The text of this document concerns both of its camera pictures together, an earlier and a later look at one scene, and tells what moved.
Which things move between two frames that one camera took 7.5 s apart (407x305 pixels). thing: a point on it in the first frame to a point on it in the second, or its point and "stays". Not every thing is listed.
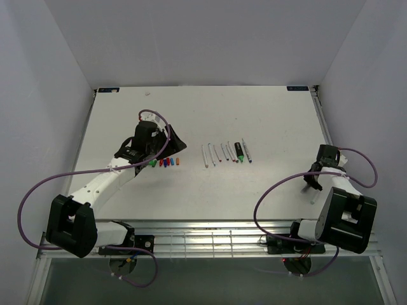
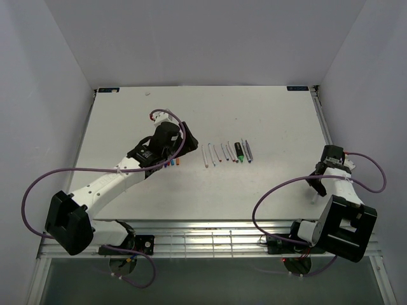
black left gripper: [175, 145] to [190, 142]
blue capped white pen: [213, 162] stays
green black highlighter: [239, 151] stays
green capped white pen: [233, 152] stays
